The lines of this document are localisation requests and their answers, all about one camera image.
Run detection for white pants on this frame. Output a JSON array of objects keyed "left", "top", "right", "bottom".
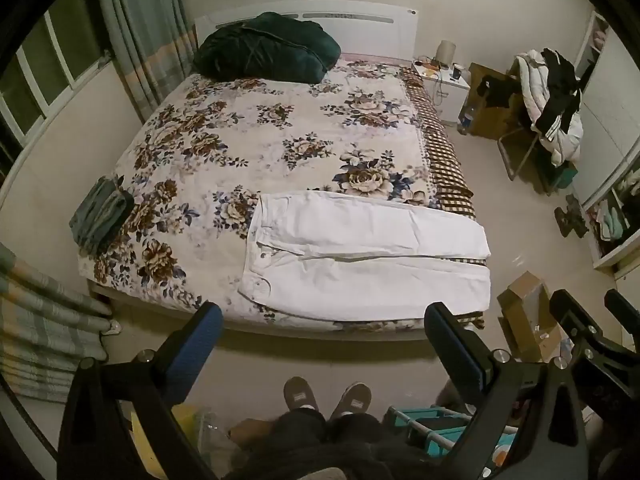
[{"left": 239, "top": 191, "right": 491, "bottom": 323}]

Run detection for teal plastic crate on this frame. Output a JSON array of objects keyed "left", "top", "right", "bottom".
[{"left": 383, "top": 405, "right": 516, "bottom": 461}]

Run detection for open cardboard box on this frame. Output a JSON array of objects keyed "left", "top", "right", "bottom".
[{"left": 497, "top": 271, "right": 563, "bottom": 363}]

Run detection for dark shoes on floor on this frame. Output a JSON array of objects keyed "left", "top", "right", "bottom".
[{"left": 554, "top": 194, "right": 588, "bottom": 238}]

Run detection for white wardrobe shelf unit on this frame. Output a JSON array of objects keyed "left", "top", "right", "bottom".
[{"left": 573, "top": 12, "right": 639, "bottom": 271}]

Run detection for right grey slipper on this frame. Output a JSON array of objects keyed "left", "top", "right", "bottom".
[{"left": 330, "top": 382, "right": 372, "bottom": 420}]

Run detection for grey slipper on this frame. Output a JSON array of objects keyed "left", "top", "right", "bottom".
[
  {"left": 283, "top": 376, "right": 319, "bottom": 411},
  {"left": 330, "top": 382, "right": 372, "bottom": 420}
]

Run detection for left grey slipper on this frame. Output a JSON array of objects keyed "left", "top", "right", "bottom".
[{"left": 283, "top": 376, "right": 319, "bottom": 411}]

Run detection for chair with clothes pile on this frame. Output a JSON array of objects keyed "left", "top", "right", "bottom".
[{"left": 498, "top": 48, "right": 584, "bottom": 194}]

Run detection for folded grey-green clothes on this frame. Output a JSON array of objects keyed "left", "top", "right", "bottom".
[{"left": 68, "top": 176, "right": 134, "bottom": 257}]

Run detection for brown checkered bed sheet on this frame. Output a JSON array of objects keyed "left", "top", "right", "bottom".
[{"left": 399, "top": 66, "right": 490, "bottom": 331}]

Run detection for brown cardboard box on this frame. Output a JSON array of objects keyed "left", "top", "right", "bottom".
[{"left": 457, "top": 63, "right": 523, "bottom": 141}]

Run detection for floral bed blanket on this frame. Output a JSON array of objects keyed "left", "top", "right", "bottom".
[{"left": 78, "top": 56, "right": 424, "bottom": 338}]

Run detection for white nightstand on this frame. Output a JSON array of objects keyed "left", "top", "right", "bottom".
[{"left": 413, "top": 60, "right": 470, "bottom": 125}]

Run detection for white table lamp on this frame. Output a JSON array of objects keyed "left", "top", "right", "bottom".
[{"left": 434, "top": 40, "right": 457, "bottom": 66}]

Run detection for green striped curtain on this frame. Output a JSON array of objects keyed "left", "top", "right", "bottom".
[{"left": 99, "top": 0, "right": 196, "bottom": 119}]

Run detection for white bed headboard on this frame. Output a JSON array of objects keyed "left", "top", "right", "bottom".
[{"left": 194, "top": 0, "right": 419, "bottom": 61}]

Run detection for dark green duvet bundle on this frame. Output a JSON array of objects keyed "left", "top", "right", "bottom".
[{"left": 193, "top": 12, "right": 342, "bottom": 84}]

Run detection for window with white frame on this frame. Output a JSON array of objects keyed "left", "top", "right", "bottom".
[{"left": 1, "top": 0, "right": 111, "bottom": 148}]

